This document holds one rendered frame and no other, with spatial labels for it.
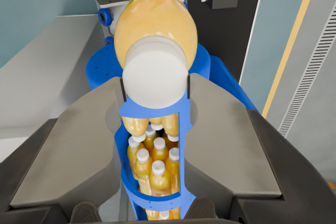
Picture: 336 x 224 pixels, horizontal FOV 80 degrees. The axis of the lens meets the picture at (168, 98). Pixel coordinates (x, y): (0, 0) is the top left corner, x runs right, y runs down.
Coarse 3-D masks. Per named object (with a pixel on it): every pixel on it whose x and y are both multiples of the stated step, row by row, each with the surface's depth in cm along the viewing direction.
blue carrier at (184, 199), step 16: (112, 48) 51; (96, 64) 44; (112, 64) 44; (192, 64) 42; (208, 64) 43; (96, 80) 39; (128, 96) 37; (128, 112) 39; (144, 112) 39; (160, 112) 39; (176, 112) 40; (128, 144) 76; (128, 176) 80; (128, 192) 66; (176, 192) 62; (160, 208) 63
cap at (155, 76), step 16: (144, 48) 11; (160, 48) 11; (128, 64) 11; (144, 64) 11; (160, 64) 11; (176, 64) 11; (128, 80) 12; (144, 80) 12; (160, 80) 12; (176, 80) 12; (144, 96) 12; (160, 96) 12; (176, 96) 12
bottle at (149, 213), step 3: (147, 210) 86; (150, 210) 85; (147, 213) 87; (150, 213) 86; (153, 213) 86; (156, 213) 86; (147, 216) 90; (150, 216) 87; (153, 216) 87; (156, 216) 87; (150, 219) 89; (153, 219) 88; (156, 219) 89
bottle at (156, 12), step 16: (144, 0) 15; (160, 0) 15; (176, 0) 16; (128, 16) 14; (144, 16) 14; (160, 16) 13; (176, 16) 14; (128, 32) 14; (144, 32) 13; (160, 32) 13; (176, 32) 13; (192, 32) 15; (128, 48) 14; (176, 48) 13; (192, 48) 15
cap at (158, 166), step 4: (156, 160) 63; (160, 160) 63; (152, 164) 62; (156, 164) 62; (160, 164) 62; (152, 168) 61; (156, 168) 61; (160, 168) 61; (156, 172) 61; (160, 172) 61
